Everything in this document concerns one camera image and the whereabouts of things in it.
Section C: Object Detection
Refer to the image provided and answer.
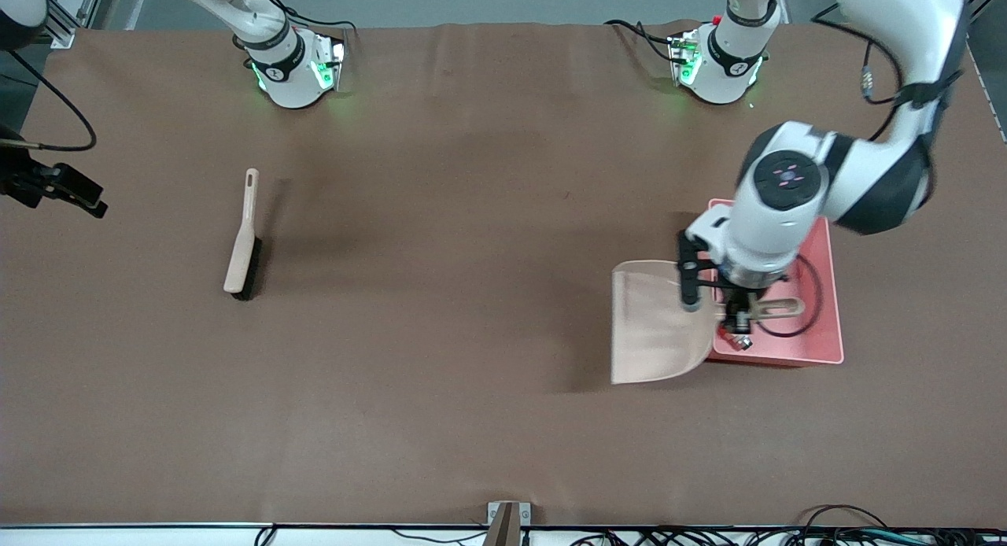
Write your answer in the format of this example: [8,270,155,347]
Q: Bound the beige plastic dustpan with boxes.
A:
[611,260,805,386]

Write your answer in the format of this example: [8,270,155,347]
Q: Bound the brown table mat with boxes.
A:
[0,20,1007,527]

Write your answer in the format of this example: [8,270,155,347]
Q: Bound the metal bracket with brown post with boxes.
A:
[484,501,532,546]

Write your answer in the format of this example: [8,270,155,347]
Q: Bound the black right base cable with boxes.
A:
[283,7,356,39]

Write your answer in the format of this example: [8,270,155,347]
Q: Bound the black cable loop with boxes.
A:
[799,504,890,531]

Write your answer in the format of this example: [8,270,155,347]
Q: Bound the pink plastic bin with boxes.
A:
[699,198,846,367]

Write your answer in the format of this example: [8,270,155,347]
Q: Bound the black left base cable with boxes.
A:
[604,19,685,63]

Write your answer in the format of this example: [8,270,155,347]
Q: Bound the tangled black cables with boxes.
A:
[566,526,795,546]

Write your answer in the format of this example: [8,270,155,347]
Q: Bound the black base cable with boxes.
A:
[283,7,356,39]
[604,19,685,63]

